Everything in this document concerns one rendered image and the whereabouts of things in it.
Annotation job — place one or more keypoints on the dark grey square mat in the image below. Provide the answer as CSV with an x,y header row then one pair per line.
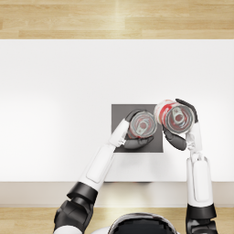
x,y
119,111

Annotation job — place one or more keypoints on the red soda can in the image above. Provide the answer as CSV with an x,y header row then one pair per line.
x,y
175,116
142,124

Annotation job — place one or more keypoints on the dark round robot body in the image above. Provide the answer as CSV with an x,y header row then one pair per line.
x,y
142,225

